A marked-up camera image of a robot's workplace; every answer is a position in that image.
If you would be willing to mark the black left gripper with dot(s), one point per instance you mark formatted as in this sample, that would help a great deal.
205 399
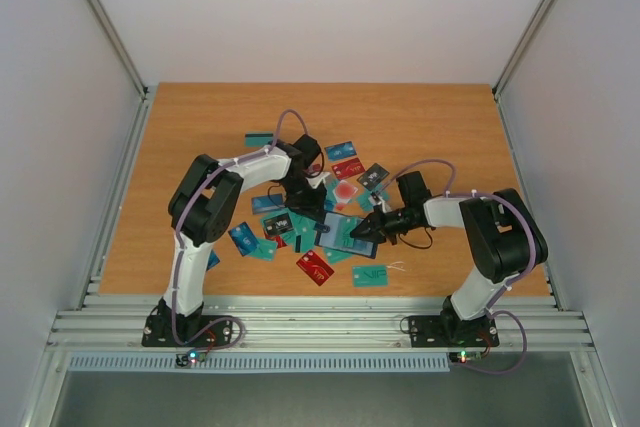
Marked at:
311 209

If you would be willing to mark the teal vip card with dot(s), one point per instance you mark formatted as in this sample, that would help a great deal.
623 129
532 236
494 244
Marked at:
370 276
343 239

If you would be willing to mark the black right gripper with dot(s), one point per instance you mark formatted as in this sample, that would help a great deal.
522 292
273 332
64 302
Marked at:
382 222

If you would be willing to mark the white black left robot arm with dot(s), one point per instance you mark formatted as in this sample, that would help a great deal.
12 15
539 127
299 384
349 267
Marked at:
201 211

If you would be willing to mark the blue card left middle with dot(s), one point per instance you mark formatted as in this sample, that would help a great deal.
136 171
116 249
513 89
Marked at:
244 239

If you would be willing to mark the aluminium frame post left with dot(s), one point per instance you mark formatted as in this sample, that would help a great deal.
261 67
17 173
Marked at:
109 30

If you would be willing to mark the white red circle card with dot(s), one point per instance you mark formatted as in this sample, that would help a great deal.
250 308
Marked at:
344 192

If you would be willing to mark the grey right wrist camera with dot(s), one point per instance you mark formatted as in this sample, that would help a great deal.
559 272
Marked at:
380 199

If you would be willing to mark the red VIP card back right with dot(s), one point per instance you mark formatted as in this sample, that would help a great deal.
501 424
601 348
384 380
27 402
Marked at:
348 168

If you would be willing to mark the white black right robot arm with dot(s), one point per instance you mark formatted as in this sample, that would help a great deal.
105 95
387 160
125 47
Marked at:
505 243

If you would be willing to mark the blue VIP card back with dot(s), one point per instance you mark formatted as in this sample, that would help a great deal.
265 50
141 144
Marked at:
340 151

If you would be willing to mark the aluminium frame post right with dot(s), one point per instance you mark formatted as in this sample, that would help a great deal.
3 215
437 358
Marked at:
535 23

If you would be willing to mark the teal card with magnetic stripe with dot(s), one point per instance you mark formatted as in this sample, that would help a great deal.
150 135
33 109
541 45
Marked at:
257 139

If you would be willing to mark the blue card with stripe left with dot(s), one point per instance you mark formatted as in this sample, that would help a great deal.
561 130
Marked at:
266 203

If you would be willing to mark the dark blue card holder wallet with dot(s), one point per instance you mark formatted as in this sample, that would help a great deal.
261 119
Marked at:
325 238

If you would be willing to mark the aluminium frame post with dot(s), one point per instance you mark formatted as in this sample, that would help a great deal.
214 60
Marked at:
535 23
109 30

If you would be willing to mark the red card centre front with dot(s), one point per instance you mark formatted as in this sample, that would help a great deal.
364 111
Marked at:
313 265

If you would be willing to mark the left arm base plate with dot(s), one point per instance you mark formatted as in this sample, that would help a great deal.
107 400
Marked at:
201 332

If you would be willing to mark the grey slotted cable duct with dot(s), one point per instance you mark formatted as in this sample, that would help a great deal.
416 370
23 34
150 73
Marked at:
268 363

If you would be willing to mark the black vip card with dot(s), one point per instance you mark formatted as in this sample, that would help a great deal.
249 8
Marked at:
277 225
373 176

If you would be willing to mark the teal VIP card front right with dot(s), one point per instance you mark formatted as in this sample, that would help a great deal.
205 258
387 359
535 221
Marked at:
370 276

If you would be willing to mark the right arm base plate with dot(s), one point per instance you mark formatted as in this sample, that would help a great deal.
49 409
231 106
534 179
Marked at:
433 331

